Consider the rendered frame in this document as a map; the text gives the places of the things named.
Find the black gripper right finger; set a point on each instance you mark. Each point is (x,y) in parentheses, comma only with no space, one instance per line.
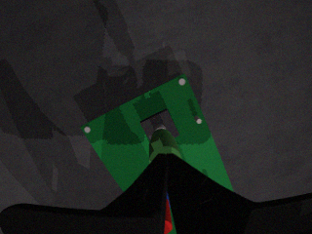
(202,206)

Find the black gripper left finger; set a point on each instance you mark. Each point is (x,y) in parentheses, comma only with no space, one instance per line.
(139,210)

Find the green circuit board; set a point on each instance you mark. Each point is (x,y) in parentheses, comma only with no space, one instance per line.
(166,119)

